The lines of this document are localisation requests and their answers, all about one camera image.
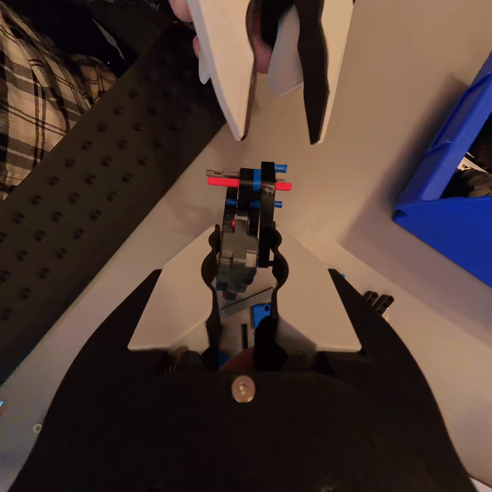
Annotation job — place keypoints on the red axle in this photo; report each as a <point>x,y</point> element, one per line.
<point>223,181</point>

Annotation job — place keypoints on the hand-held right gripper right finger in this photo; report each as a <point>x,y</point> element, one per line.
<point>315,311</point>

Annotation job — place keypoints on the grey pull-back motor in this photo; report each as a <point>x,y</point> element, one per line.
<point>238,250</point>

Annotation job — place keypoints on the blue holed panel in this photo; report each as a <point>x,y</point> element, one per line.
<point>261,315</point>

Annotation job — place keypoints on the grey flat plate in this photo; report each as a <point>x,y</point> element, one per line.
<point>246,301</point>

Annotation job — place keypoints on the black blue LEGO assembly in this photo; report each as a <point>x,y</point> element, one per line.
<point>267,230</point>

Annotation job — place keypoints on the black angled beam assembly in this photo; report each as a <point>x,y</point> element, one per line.
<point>246,200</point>

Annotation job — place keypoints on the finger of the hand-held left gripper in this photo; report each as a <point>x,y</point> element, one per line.
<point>226,57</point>
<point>338,38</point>

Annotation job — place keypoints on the person's left hand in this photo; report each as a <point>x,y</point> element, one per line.
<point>262,57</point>

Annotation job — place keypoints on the blue labelled storage bin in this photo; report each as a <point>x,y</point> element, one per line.
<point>442,230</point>

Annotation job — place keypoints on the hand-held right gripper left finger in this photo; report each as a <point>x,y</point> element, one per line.
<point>173,311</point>

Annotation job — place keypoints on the grey desk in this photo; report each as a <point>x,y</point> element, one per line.
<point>384,153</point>

